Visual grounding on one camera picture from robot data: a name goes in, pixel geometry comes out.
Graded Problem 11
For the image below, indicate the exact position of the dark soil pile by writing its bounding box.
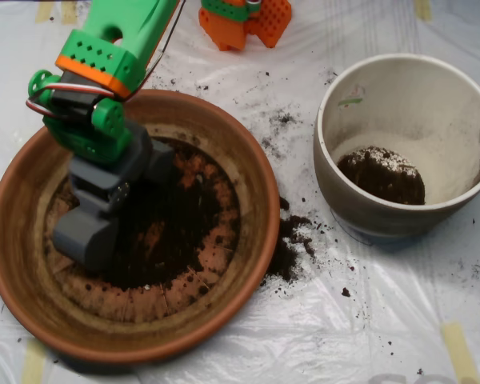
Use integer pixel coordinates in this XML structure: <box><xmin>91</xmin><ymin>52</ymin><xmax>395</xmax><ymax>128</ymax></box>
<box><xmin>99</xmin><ymin>138</ymin><xmax>241</xmax><ymax>293</ymax></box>

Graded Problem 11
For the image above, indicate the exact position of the orange honeycomb robot base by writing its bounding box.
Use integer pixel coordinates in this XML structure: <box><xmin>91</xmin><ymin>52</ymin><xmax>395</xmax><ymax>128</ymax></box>
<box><xmin>246</xmin><ymin>0</ymin><xmax>293</xmax><ymax>49</ymax></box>

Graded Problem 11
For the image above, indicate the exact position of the terracotta plant saucer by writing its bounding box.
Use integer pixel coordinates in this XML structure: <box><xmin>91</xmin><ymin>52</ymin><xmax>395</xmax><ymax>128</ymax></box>
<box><xmin>0</xmin><ymin>88</ymin><xmax>281</xmax><ymax>365</ymax></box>

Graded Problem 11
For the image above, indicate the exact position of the spilled soil heap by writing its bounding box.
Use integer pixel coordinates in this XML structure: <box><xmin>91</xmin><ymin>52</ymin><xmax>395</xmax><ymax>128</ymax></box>
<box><xmin>262</xmin><ymin>195</ymin><xmax>317</xmax><ymax>284</ymax></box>

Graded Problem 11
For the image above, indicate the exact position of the white ceramic pot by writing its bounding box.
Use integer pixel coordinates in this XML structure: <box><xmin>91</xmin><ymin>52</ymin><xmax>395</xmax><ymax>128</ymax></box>
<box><xmin>312</xmin><ymin>53</ymin><xmax>480</xmax><ymax>239</ymax></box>

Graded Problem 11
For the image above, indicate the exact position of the beige masking tape strip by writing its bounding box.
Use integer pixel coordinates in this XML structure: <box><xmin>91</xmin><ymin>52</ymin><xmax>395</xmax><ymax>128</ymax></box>
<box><xmin>21</xmin><ymin>338</ymin><xmax>47</xmax><ymax>384</ymax></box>
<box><xmin>34</xmin><ymin>0</ymin><xmax>56</xmax><ymax>23</ymax></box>
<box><xmin>441</xmin><ymin>322</ymin><xmax>480</xmax><ymax>384</ymax></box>
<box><xmin>414</xmin><ymin>0</ymin><xmax>433</xmax><ymax>22</ymax></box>
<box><xmin>61</xmin><ymin>0</ymin><xmax>81</xmax><ymax>26</ymax></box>

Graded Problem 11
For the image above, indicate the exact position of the clear plastic cover sheet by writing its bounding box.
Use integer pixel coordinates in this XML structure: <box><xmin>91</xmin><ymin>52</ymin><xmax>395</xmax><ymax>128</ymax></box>
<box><xmin>0</xmin><ymin>0</ymin><xmax>480</xmax><ymax>384</ymax></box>

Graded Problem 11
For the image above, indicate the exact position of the dark forearm servo cable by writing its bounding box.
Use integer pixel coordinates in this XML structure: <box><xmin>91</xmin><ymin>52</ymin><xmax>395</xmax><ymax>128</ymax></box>
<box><xmin>123</xmin><ymin>0</ymin><xmax>186</xmax><ymax>101</ymax></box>

